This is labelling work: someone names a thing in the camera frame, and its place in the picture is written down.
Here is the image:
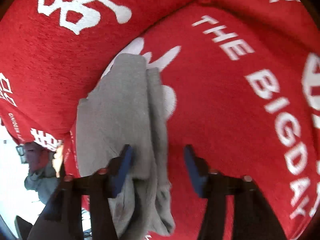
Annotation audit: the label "purple garment in pile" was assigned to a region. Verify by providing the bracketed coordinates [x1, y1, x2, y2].
[23, 142, 50, 173]

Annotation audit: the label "red back cushion white characters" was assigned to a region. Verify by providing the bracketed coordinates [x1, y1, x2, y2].
[1, 0, 193, 149]

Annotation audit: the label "grey knit sweater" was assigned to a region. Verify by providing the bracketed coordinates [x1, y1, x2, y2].
[75, 54, 175, 239]

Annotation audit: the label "grey-blue garment in pile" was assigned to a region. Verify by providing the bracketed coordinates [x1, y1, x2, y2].
[24, 152, 60, 205]

